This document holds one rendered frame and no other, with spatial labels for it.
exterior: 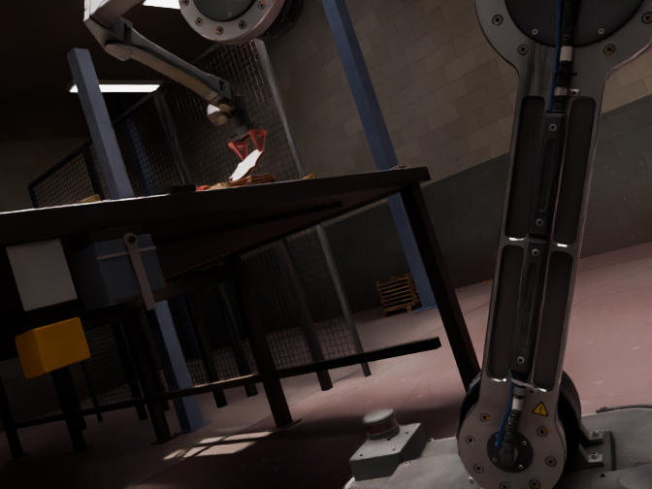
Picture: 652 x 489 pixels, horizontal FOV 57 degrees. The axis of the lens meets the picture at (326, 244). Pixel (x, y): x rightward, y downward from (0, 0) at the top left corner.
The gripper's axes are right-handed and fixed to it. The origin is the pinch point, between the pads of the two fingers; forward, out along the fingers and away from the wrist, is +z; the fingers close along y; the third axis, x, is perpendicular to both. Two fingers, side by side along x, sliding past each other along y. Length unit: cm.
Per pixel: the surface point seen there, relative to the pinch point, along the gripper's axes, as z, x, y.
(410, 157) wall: -63, -491, 200
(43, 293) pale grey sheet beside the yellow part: 32, 88, -20
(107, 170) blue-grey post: -59, -71, 178
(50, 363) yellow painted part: 44, 92, -22
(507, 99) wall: -74, -473, 65
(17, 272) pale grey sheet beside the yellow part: 27, 92, -20
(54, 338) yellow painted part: 40, 90, -22
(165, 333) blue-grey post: 45, -74, 175
